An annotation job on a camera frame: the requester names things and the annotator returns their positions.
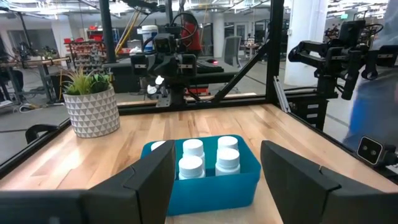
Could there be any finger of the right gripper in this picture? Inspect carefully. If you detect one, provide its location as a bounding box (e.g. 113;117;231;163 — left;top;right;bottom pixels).
169;57;185;78
152;57;170;78

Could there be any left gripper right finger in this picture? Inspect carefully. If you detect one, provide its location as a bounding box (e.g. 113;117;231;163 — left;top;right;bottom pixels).
260;140;398;224

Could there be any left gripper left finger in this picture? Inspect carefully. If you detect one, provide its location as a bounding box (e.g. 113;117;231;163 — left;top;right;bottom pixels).
82;140;177;224

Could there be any white pill bottle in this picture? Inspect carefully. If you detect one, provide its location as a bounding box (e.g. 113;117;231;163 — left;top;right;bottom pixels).
216;135;239;153
150;140;167;152
182;138;206;162
178;155;206;180
215;147;241;177

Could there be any blue plastic basket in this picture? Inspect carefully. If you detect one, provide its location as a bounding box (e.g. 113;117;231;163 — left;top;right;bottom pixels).
140;134;262;217

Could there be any white canister blue label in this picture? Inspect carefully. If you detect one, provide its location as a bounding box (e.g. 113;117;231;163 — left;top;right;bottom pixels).
141;24;159;54

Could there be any yellow pole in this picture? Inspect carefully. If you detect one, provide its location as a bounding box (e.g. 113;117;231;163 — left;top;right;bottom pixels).
114;9;141;57

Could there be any red object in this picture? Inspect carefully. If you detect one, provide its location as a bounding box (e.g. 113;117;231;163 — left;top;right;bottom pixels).
181;18;202;52

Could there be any green rosette succulent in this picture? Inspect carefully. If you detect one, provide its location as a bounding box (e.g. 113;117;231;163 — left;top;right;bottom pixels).
88;73;112;94

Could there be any black cart table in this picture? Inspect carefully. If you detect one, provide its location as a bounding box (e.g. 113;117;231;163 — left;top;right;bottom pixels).
102;57;242;94

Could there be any red parts bin shelf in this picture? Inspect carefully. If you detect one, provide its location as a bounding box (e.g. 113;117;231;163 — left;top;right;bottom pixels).
63;26;105;75

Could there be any grey office chair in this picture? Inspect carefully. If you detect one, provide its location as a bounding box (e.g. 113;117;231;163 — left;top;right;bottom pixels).
221;35;243;68

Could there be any spiky green grass plant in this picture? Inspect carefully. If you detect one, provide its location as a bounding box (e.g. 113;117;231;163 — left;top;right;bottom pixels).
60;67;94;96

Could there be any triangle patterned plant pot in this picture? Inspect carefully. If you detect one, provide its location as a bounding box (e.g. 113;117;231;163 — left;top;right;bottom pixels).
63;86;121;139

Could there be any wooden workbench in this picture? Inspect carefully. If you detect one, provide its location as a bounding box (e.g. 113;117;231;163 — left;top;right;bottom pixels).
0;55;72;103

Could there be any silver aluminium extrusion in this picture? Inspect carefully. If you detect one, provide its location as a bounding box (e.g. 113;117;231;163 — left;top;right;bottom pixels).
272;76;292;113

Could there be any person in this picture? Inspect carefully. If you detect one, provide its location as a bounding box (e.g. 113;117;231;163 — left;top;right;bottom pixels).
341;0;398;152

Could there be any black chair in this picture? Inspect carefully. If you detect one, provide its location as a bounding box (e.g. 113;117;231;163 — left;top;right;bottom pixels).
24;123;60;144

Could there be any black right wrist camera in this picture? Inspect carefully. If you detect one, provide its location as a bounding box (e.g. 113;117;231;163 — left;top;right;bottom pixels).
154;32;177;54

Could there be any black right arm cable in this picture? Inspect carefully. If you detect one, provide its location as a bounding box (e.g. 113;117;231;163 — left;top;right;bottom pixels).
169;11;200;41

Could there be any table-level depth camera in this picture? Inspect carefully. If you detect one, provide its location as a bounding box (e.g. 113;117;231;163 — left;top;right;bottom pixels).
356;136;385;166

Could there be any black aluminium rig frame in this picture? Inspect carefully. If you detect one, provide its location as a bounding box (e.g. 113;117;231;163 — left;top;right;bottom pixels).
0;0;398;184

